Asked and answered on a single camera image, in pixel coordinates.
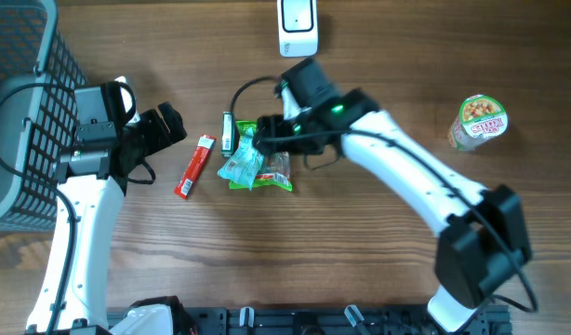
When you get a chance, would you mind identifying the green snack bag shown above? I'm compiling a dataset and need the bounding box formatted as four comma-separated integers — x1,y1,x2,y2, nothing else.
229,120,293,192

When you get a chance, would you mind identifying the red snack packet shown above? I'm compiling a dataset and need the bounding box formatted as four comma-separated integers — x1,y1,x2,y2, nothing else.
174,134,217,199

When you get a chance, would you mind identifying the pale green wipes packet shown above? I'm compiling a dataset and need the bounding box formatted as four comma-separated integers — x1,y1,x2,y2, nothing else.
218,128,264,190

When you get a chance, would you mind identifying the dark green small box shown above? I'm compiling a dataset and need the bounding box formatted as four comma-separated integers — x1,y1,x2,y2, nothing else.
221,112,235,158

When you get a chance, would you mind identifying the instant noodle cup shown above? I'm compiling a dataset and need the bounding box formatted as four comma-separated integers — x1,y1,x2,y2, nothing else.
447,94,509,151

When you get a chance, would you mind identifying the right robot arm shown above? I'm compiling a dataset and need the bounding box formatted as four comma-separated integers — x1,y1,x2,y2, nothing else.
253,58,538,334

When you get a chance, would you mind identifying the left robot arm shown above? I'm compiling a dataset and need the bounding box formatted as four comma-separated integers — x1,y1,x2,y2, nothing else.
25,81,187,334

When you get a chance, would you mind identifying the white barcode scanner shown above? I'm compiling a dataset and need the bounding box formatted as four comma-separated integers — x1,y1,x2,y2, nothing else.
276,0,319,58

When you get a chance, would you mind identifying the grey plastic mesh basket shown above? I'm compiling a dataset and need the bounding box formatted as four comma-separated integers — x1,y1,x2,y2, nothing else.
0,1,86,232

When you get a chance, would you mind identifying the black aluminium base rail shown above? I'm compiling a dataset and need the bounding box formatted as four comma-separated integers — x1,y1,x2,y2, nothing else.
186,304,513,335

